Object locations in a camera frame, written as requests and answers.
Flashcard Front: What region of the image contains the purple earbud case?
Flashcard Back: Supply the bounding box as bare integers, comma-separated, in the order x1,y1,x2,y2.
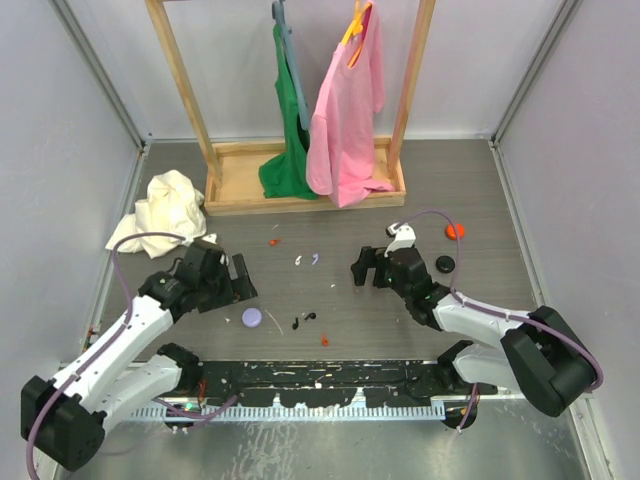
241,308,263,328

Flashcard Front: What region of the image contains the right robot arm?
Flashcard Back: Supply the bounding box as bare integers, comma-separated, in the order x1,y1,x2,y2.
351,246,603,417

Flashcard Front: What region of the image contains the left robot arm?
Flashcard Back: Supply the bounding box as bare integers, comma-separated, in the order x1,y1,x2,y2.
20,235,258,479

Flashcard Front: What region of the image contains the black earbud case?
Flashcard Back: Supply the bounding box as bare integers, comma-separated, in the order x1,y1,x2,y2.
435,255,456,274

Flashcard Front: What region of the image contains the orange earbud case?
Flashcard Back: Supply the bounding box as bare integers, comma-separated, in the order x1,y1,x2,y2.
445,223,466,241

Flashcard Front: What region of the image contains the cream white cloth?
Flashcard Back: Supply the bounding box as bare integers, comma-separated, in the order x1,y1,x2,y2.
105,170,206,258

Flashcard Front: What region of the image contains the wooden clothes rack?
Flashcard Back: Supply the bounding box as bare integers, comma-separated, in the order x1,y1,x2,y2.
147,1,435,215

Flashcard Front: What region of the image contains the pink t-shirt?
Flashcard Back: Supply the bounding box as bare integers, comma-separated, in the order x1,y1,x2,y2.
306,1,394,208

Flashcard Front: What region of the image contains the green shirt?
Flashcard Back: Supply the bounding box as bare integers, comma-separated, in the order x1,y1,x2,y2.
258,25,318,200

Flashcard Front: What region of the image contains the yellow hanger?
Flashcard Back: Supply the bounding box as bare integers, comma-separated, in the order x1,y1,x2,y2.
341,1,373,68

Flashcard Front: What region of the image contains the grey-blue hanger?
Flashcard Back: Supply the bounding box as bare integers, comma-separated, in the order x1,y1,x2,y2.
271,0,310,130

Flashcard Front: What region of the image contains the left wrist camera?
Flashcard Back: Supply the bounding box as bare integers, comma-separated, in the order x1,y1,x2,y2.
201,233,218,245

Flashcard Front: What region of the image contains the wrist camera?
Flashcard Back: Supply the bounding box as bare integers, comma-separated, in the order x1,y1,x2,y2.
201,233,218,245
384,222,416,257

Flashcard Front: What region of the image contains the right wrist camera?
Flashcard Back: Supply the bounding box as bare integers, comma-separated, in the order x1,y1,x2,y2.
384,222,416,257

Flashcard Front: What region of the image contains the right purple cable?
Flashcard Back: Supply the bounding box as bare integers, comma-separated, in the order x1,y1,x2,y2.
387,209,604,394

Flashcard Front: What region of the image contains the purple cable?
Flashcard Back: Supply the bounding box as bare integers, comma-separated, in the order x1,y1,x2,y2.
24,231,196,480
387,209,604,394

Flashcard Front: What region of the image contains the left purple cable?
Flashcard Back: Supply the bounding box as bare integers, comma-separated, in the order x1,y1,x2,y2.
24,231,196,480

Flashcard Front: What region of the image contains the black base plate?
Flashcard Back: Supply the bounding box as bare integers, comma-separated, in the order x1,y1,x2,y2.
200,360,470,408

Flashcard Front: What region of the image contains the grey cable duct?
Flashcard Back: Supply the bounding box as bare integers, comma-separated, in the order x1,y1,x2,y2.
129,398,447,424

